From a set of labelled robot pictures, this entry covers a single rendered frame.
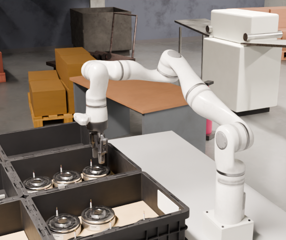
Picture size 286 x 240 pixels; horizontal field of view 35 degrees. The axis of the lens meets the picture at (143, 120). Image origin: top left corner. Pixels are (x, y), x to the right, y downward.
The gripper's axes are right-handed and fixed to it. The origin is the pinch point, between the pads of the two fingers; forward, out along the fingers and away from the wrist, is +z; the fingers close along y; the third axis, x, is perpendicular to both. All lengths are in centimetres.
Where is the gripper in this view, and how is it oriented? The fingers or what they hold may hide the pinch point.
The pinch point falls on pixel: (98, 156)
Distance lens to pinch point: 167.3
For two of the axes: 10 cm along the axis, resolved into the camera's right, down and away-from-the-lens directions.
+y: -4.4, -2.7, 8.6
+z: 0.1, 9.5, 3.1
